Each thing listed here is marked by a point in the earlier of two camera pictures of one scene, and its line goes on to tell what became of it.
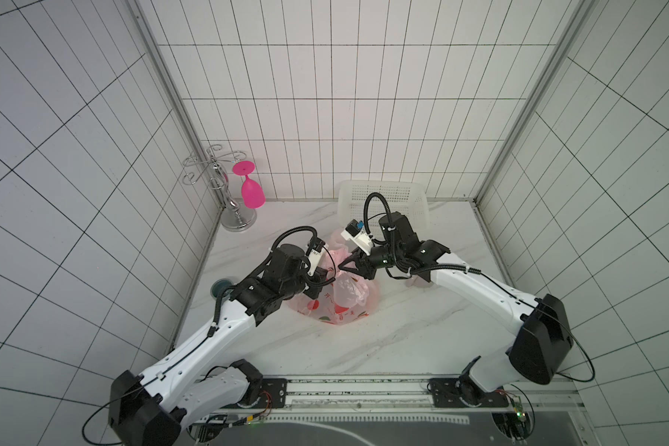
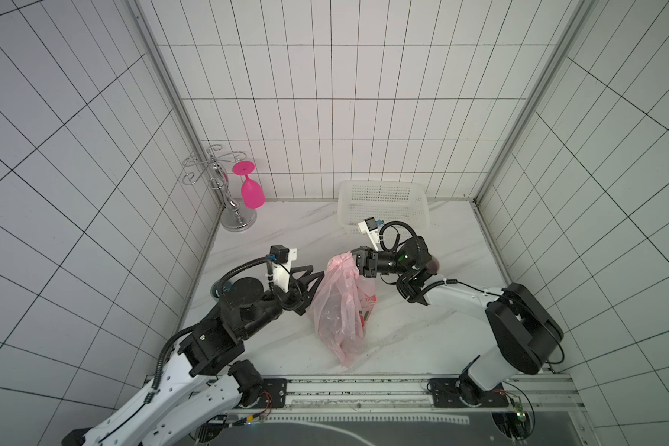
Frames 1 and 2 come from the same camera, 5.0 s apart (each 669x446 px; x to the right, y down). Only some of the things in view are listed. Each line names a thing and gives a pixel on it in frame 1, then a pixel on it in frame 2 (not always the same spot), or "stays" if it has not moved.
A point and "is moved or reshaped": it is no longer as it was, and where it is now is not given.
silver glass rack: x=235 y=217 stays
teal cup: x=217 y=285 stays
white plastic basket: x=367 y=201 stays
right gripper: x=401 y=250 -> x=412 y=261
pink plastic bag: x=344 y=298 is moved or reshaped
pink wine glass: x=253 y=192 stays
